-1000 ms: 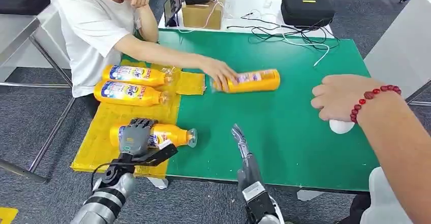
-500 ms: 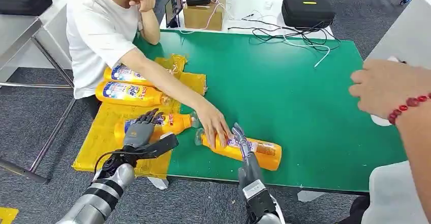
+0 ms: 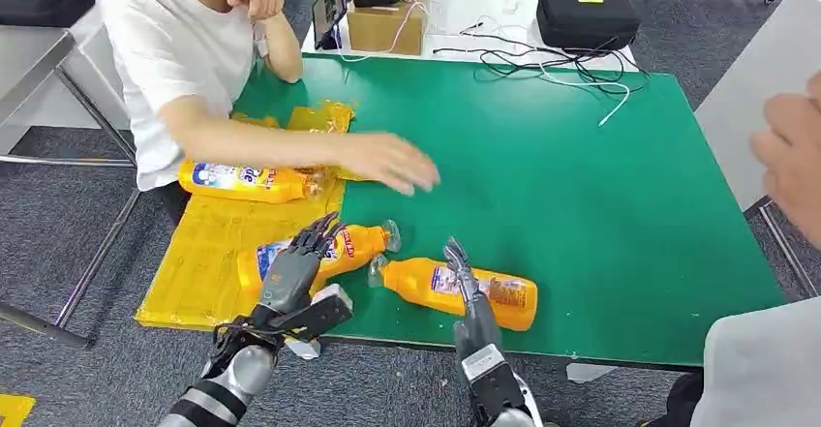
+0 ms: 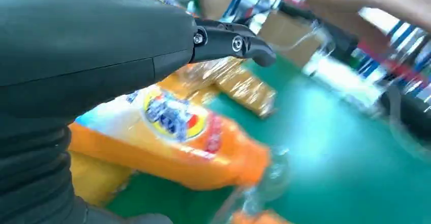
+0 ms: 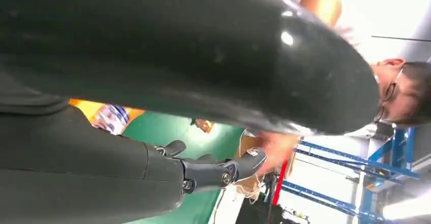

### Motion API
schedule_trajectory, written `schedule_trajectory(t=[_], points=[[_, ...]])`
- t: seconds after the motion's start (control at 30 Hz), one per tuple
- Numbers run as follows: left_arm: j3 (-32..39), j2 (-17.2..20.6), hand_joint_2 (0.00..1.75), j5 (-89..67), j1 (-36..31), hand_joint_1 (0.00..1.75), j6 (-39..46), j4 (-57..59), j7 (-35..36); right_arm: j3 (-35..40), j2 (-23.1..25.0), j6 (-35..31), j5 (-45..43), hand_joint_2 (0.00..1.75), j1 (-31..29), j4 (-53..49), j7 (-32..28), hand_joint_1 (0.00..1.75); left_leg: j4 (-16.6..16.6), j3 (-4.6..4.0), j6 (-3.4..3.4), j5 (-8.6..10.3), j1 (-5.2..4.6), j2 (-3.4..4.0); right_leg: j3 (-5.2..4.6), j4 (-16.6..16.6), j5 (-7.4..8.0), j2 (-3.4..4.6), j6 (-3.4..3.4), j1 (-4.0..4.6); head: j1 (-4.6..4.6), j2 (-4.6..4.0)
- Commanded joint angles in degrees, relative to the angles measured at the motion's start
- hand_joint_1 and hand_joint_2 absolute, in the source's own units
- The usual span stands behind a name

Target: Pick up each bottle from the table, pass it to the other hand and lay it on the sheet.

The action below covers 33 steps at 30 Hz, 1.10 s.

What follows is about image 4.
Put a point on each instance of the green table mat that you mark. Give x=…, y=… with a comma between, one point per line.
x=336, y=168

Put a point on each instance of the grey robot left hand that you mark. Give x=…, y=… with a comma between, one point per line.
x=84, y=47

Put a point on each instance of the yellow plastic sheet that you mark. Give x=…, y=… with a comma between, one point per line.
x=242, y=88

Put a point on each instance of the orange drink bottle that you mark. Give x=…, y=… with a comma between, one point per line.
x=259, y=218
x=161, y=155

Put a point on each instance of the brown cardboard box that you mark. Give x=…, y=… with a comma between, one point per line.
x=286, y=34

